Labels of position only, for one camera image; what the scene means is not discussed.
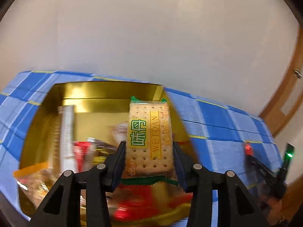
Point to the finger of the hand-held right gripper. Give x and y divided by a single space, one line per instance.
260 167

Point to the white brown pastry packet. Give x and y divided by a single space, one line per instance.
119 132

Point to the large red snack packet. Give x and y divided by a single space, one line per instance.
146 198

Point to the red white chocolate roll packet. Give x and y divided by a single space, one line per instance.
81 153

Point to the wooden door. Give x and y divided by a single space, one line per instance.
284 94

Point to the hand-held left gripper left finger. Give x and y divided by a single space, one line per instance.
119 167

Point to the orange rice cracker bag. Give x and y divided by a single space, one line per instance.
35 177

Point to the gold metal tin box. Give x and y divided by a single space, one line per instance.
99 108

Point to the white gold long packet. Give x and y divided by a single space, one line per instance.
67 134

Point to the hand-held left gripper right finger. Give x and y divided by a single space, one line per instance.
180 170

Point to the dark gold snack packet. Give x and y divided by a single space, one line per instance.
101 146

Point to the blue plaid cloth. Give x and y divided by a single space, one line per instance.
213 127

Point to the green cracker packet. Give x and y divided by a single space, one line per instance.
146 146

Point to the small red candy packet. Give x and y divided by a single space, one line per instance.
247 149

